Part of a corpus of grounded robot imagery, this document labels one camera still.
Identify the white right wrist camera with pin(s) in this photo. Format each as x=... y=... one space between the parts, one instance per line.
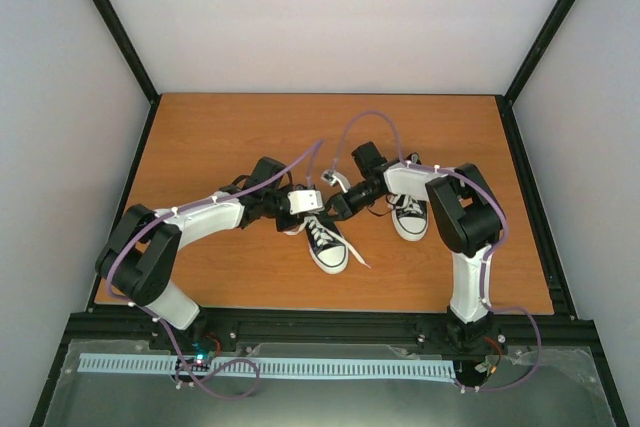
x=336 y=179

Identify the black corner frame post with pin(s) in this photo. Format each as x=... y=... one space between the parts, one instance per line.
x=114 y=25
x=544 y=38

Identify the light blue slotted cable duct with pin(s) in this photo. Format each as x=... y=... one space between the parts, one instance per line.
x=271 y=368

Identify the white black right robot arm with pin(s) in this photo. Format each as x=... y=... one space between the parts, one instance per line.
x=468 y=218

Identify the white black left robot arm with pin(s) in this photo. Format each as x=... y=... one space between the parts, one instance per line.
x=139 y=256

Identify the white shoelace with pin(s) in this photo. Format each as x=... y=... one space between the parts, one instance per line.
x=407 y=204

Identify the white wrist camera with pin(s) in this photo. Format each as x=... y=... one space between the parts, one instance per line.
x=304 y=201
x=336 y=179

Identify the black left corner frame post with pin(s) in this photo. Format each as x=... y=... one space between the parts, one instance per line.
x=114 y=25

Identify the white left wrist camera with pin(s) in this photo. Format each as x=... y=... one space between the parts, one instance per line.
x=304 y=201

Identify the black aluminium frame rail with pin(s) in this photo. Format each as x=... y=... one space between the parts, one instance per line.
x=423 y=332

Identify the black right corner frame post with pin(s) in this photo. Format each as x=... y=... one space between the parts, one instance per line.
x=544 y=38

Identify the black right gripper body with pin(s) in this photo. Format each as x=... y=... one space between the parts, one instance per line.
x=356 y=204

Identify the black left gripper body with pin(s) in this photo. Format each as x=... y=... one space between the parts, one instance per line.
x=284 y=226

